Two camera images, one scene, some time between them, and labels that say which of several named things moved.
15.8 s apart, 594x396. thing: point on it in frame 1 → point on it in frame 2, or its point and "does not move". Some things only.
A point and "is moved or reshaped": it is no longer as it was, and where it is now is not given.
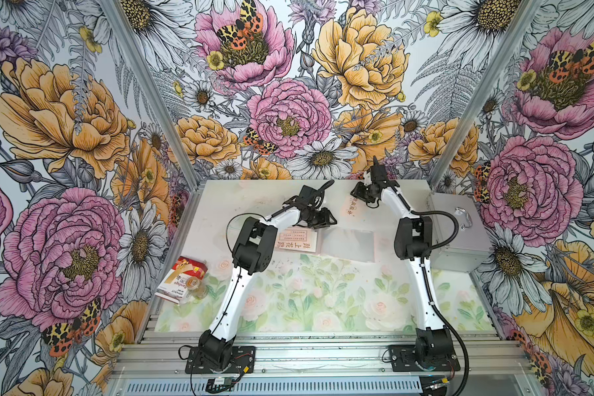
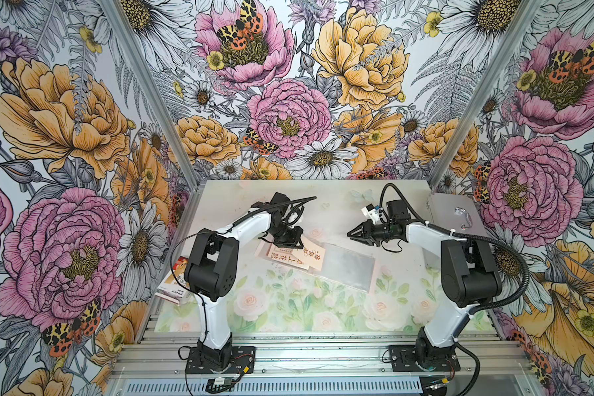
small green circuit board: x=219 y=384 does not move
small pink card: x=354 y=209 → x=311 y=254
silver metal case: x=470 y=245 does not move
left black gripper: x=327 y=214 → x=294 y=239
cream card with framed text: x=297 y=238 is moved or reshaped
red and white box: x=173 y=286 does not move
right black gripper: x=357 y=191 → x=368 y=233
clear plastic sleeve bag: x=344 y=243 → x=350 y=267
